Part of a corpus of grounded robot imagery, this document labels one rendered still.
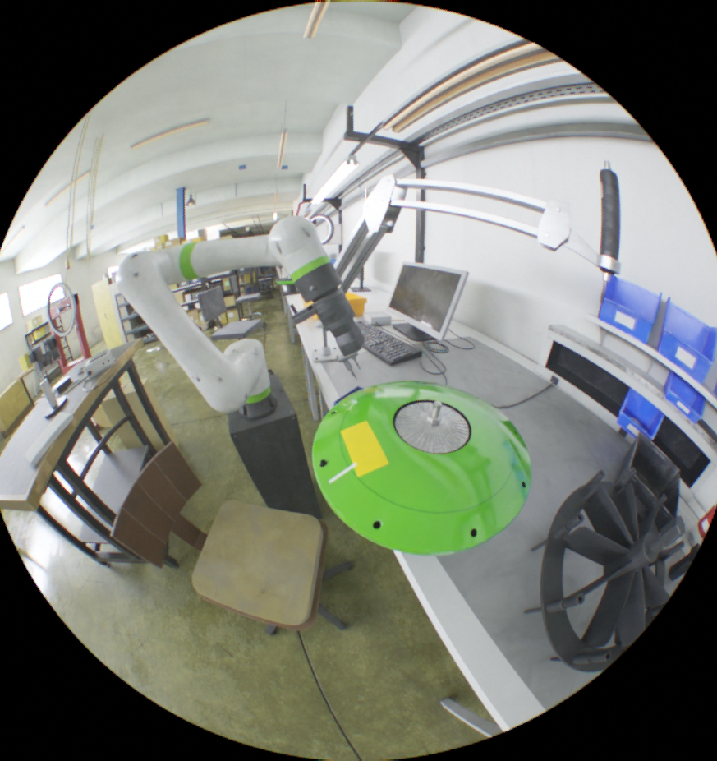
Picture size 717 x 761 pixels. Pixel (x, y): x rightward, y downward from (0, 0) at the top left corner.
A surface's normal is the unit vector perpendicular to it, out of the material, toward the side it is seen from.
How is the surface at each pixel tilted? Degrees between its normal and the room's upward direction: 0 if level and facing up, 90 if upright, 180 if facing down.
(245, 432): 90
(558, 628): 4
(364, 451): 14
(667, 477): 86
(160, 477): 90
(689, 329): 90
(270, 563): 0
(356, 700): 0
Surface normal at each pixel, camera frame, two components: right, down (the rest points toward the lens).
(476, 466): 0.07, -0.75
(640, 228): -0.94, 0.18
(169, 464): 0.94, 0.18
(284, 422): 0.49, 0.45
